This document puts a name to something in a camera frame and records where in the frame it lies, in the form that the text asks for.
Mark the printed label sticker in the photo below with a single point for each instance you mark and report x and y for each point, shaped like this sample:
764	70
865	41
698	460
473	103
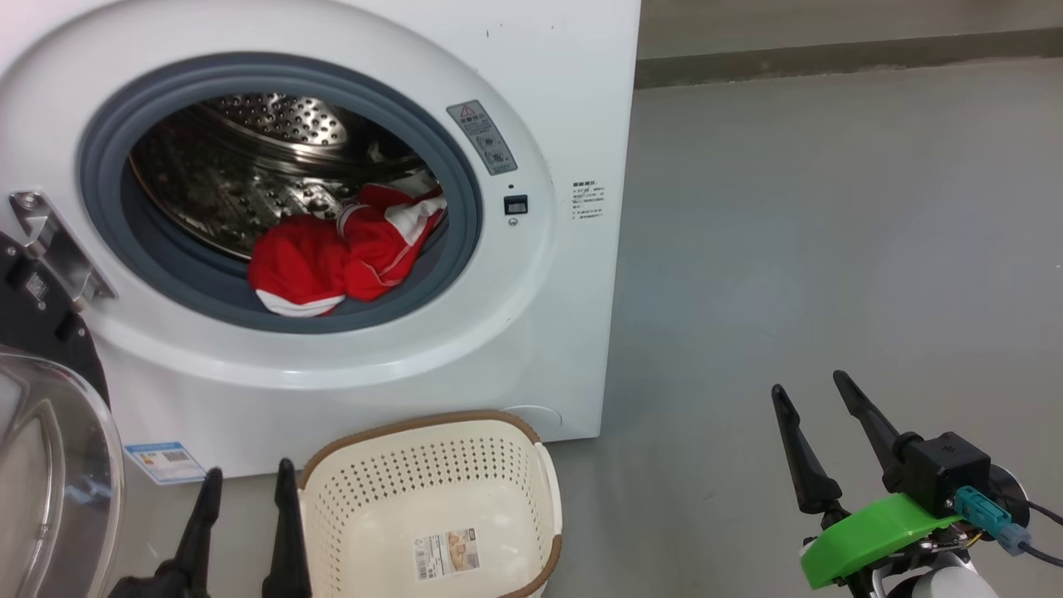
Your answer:
447	554

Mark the black round glass washer door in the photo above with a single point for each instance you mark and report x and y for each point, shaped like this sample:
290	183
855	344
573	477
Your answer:
41	340

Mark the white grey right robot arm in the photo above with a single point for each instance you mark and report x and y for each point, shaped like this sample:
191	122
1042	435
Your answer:
947	581

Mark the white front-load washing machine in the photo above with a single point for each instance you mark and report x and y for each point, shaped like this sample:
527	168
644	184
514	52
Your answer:
548	332

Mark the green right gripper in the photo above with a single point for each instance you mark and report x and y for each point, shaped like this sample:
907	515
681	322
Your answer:
864	536

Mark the black door latch slot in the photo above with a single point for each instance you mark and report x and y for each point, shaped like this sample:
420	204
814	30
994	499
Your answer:
516	205

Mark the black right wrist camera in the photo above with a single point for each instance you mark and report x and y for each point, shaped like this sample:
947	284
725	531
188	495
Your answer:
942	469

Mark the grey warning sticker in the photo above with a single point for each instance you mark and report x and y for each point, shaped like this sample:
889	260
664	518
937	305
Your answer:
482	137

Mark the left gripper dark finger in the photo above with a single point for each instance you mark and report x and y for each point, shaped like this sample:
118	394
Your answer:
195	556
288	540

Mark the dark grey baseboard strip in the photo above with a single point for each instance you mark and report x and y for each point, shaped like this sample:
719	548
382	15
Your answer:
830	60

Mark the red and white garment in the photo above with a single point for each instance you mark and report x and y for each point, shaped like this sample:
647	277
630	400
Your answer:
307	257

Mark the blue energy label sticker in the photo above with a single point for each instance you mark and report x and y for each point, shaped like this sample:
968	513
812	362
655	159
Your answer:
166	462

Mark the cream basket with brown rim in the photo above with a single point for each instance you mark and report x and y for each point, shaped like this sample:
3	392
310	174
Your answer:
374	536

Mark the metal door hinge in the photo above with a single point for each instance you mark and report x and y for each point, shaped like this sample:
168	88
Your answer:
58	249

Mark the stainless steel perforated drum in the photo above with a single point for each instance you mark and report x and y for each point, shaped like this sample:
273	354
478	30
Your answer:
232	166

